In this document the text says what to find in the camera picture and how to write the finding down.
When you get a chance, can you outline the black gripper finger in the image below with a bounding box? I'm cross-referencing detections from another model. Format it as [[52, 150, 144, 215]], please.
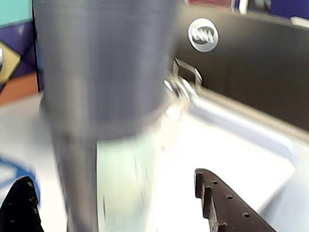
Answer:
[[0, 175, 45, 232], [194, 168, 278, 232]]

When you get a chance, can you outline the tall gray salt shaker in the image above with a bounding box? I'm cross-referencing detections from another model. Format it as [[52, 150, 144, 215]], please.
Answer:
[[32, 0, 184, 232]]

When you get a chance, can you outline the small steel pot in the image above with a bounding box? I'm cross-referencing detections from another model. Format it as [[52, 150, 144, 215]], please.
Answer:
[[164, 57, 204, 98]]

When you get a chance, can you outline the black Dell monitor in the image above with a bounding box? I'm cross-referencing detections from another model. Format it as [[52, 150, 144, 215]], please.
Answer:
[[169, 4, 309, 133]]

